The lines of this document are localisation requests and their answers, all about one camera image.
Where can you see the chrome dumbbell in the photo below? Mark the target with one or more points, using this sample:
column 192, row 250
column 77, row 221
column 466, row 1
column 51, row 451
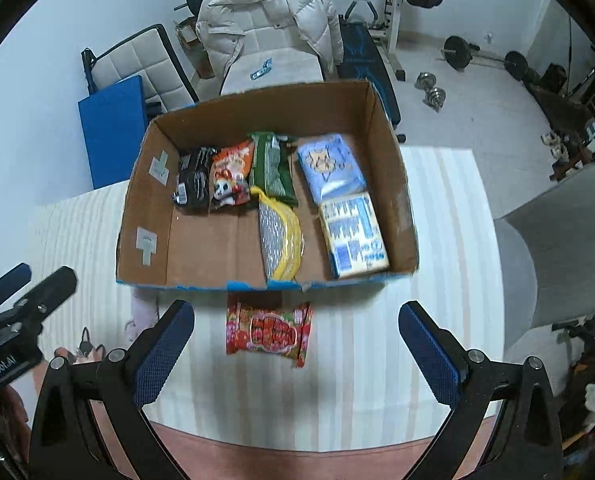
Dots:
column 434, row 96

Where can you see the blue weight bench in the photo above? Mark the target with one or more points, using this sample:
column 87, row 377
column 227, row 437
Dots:
column 362, row 60

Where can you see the barbell on floor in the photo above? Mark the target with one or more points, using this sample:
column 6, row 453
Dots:
column 459, row 53

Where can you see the white padded chair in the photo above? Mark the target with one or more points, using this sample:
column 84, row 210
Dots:
column 278, row 67

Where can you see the cardboard box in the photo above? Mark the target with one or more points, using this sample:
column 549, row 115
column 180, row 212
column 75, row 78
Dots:
column 162, row 245

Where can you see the red snack packet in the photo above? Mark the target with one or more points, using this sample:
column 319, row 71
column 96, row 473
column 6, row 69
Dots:
column 278, row 332

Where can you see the grey plush toy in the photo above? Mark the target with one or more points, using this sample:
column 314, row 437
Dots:
column 144, row 313

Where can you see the grey chair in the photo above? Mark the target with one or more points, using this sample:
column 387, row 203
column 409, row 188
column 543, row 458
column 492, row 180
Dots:
column 547, row 255

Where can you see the green snack packet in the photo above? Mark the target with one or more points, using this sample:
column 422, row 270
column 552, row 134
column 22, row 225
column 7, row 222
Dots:
column 271, row 167

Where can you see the blue foam mat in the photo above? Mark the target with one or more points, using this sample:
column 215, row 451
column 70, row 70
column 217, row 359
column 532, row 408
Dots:
column 113, row 121

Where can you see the white puffer jacket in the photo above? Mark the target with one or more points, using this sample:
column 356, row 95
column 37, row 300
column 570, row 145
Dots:
column 232, row 29

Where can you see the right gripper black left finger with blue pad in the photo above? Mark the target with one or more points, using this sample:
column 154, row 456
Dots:
column 67, row 442

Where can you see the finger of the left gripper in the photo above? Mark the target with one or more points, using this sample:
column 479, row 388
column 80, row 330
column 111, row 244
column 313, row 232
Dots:
column 41, row 301
column 14, row 280

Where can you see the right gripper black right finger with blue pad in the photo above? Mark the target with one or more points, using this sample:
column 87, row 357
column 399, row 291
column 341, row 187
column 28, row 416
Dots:
column 526, row 440

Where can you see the blue bear tissue pack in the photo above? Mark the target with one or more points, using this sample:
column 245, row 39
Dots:
column 330, row 168

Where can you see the black snack packet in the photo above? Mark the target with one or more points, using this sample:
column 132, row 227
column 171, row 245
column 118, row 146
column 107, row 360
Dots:
column 192, row 187

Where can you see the silver yellow scrubbing sponge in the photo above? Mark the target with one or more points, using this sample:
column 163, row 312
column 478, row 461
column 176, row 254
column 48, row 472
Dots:
column 281, row 238

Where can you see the orange panda snack packet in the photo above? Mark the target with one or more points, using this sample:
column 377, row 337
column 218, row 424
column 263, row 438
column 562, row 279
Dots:
column 228, row 176

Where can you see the white folding padded seat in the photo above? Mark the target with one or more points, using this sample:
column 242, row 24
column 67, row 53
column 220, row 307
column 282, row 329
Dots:
column 150, row 55

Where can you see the yellow tissue pack blue print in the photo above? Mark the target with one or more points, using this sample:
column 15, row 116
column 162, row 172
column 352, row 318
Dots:
column 353, row 236

